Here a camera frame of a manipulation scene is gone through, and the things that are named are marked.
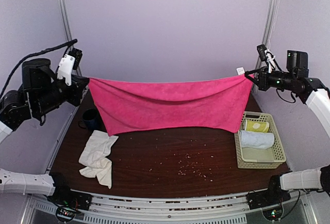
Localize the yellow rolled towel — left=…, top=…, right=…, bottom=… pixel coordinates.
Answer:
left=243, top=119, right=270, bottom=133

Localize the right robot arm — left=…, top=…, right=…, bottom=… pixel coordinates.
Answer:
left=244, top=44, right=329, bottom=204

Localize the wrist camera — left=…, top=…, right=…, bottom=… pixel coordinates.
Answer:
left=257, top=44, right=276, bottom=73
left=56, top=48, right=83, bottom=86

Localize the aluminium frame post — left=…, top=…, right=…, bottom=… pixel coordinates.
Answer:
left=255, top=0, right=282, bottom=70
left=53, top=0, right=83, bottom=77

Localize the light blue rolled towel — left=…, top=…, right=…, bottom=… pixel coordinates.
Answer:
left=239, top=130, right=275, bottom=150

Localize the right aluminium frame post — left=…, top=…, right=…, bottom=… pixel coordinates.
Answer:
left=255, top=0, right=282, bottom=70

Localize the beige plastic basket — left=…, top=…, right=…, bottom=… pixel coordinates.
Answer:
left=234, top=111, right=286, bottom=169

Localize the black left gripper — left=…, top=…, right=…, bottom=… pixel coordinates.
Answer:
left=33, top=72, right=89, bottom=115

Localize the white crumpled towel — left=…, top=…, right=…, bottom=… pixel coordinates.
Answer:
left=78, top=130, right=119, bottom=189

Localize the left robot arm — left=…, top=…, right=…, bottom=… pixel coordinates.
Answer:
left=1, top=54, right=89, bottom=205

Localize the aluminium front rail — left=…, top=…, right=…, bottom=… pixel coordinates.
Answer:
left=20, top=179, right=318, bottom=224

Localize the pink towel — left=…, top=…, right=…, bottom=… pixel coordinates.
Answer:
left=89, top=75, right=252, bottom=135

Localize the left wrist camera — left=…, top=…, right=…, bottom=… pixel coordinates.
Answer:
left=56, top=48, right=83, bottom=86

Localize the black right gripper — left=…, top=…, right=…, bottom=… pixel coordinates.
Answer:
left=245, top=65, right=296, bottom=91

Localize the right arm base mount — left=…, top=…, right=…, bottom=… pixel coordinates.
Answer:
left=246, top=189, right=291, bottom=222

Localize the left black cable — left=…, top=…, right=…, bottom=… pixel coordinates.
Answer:
left=0, top=38, right=78, bottom=98

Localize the dark blue mug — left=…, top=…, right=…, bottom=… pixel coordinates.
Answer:
left=78, top=109, right=101, bottom=131

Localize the left aluminium frame post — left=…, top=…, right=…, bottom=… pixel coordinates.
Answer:
left=53, top=0, right=83, bottom=77

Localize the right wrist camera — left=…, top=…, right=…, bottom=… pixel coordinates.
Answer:
left=257, top=44, right=276, bottom=73

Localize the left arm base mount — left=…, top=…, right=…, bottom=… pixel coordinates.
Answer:
left=46, top=188, right=92, bottom=223

